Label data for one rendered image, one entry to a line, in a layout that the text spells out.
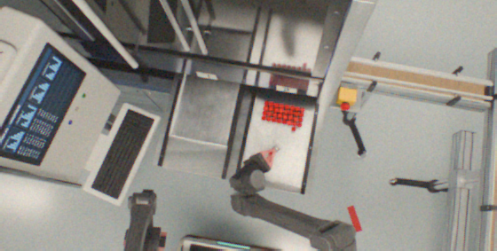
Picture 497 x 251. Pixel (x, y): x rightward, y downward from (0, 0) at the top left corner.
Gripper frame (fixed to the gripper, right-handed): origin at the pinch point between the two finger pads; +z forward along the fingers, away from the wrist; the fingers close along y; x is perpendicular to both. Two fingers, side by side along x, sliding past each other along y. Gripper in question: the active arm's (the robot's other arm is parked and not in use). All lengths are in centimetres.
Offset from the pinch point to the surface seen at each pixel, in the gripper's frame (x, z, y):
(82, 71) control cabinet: -65, -24, 39
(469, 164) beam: 74, 95, -2
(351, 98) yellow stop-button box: 5.1, 44.3, -4.6
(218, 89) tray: -29, 23, 39
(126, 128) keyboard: -39, -10, 70
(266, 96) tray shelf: -14.2, 34.4, 26.9
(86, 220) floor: -10, -29, 169
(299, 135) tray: 7.4, 31.5, 20.1
